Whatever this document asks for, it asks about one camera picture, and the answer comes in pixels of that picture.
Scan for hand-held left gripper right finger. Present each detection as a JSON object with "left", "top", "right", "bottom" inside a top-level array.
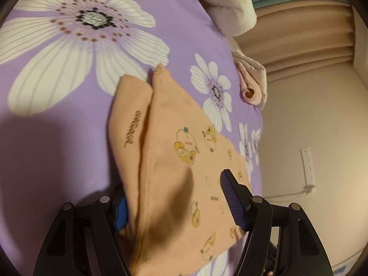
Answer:
[{"left": 220, "top": 169, "right": 331, "bottom": 276}]

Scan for beige curtain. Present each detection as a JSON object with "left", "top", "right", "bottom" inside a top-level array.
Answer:
[{"left": 230, "top": 0, "right": 363, "bottom": 78}]

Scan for white plush blanket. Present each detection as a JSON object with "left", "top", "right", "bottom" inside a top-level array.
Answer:
[{"left": 184, "top": 0, "right": 258, "bottom": 36}]

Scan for folded pink beige clothes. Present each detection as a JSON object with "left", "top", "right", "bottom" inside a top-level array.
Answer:
[{"left": 231, "top": 49, "right": 268, "bottom": 110}]

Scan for orange printed child's shirt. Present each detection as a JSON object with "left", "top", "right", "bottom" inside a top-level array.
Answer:
[{"left": 108, "top": 63, "right": 253, "bottom": 276}]

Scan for white wall socket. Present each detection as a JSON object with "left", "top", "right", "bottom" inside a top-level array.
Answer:
[{"left": 300, "top": 147, "right": 317, "bottom": 194}]

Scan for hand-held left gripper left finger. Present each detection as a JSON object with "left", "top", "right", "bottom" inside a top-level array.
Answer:
[{"left": 33, "top": 185, "right": 128, "bottom": 276}]

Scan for purple floral blanket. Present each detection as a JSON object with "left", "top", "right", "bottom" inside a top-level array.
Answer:
[{"left": 0, "top": 0, "right": 263, "bottom": 276}]

